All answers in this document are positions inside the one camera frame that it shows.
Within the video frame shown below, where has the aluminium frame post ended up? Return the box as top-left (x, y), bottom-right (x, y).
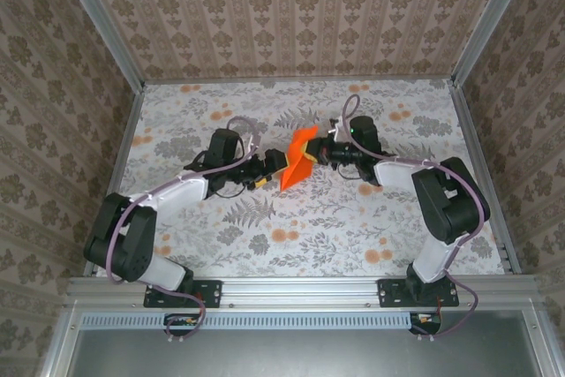
top-left (452, 0), bottom-right (538, 87)
top-left (51, 0), bottom-right (147, 91)

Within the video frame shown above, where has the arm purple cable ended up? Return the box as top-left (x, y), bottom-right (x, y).
top-left (343, 94), bottom-right (492, 343)
top-left (107, 116), bottom-right (261, 345)

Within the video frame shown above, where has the black connector board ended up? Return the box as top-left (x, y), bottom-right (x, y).
top-left (409, 311), bottom-right (443, 336)
top-left (163, 313), bottom-right (200, 336)

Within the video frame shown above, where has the grey slotted cable duct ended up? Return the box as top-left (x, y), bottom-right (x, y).
top-left (81, 311), bottom-right (420, 330)

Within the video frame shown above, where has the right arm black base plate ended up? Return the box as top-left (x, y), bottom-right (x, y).
top-left (378, 278), bottom-right (460, 309)

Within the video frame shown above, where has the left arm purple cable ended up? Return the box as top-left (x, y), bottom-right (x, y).
top-left (107, 116), bottom-right (261, 345)

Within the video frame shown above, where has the floral patterned table cover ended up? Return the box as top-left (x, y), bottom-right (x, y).
top-left (94, 80), bottom-right (507, 279)

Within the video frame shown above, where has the thin aluminium table rail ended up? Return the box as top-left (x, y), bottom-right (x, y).
top-left (143, 77), bottom-right (456, 86)

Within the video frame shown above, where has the grey sheet metal panel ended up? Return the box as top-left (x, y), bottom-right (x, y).
top-left (65, 328), bottom-right (538, 377)

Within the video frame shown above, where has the right gripper thin black cable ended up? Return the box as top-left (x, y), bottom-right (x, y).
top-left (335, 162), bottom-right (365, 178)

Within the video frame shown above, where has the aluminium lower frame rail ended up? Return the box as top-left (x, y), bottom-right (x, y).
top-left (38, 301), bottom-right (85, 377)
top-left (523, 301), bottom-right (562, 377)

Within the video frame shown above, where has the gripper thin black cable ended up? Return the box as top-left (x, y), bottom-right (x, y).
top-left (335, 162), bottom-right (365, 178)
top-left (214, 182), bottom-right (248, 199)

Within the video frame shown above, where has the orange cloth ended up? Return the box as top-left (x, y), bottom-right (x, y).
top-left (280, 125), bottom-right (320, 192)

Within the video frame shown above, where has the aluminium table side rail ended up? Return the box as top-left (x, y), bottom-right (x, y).
top-left (83, 85), bottom-right (147, 279)
top-left (448, 80), bottom-right (522, 275)

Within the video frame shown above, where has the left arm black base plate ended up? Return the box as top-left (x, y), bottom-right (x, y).
top-left (143, 278), bottom-right (222, 309)

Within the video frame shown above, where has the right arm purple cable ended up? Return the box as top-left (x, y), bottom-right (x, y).
top-left (343, 94), bottom-right (492, 343)

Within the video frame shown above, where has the left gripper thin black cable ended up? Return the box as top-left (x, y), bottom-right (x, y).
top-left (214, 182), bottom-right (248, 199)

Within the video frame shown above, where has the wide aluminium mounting rail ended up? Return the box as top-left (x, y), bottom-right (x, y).
top-left (65, 276), bottom-right (542, 307)

